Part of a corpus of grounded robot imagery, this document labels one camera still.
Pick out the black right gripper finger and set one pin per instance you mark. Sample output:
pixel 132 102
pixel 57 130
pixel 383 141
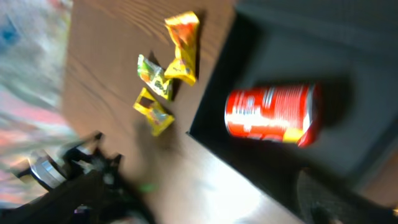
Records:
pixel 321 200

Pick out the red soda can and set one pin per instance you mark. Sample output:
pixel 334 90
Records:
pixel 282 113

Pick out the yellow peanut butter snack packet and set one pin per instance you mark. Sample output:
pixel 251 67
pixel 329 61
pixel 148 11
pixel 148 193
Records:
pixel 183 30

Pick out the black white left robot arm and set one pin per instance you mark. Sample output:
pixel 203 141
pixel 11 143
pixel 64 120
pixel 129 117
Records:
pixel 83 186

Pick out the black open gift box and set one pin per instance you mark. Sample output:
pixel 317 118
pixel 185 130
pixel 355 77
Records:
pixel 349 49

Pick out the yellow chocolate cake packet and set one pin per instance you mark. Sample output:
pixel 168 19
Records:
pixel 159 120

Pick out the green pandan cake packet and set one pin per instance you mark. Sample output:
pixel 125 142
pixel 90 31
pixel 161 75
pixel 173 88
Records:
pixel 153 76

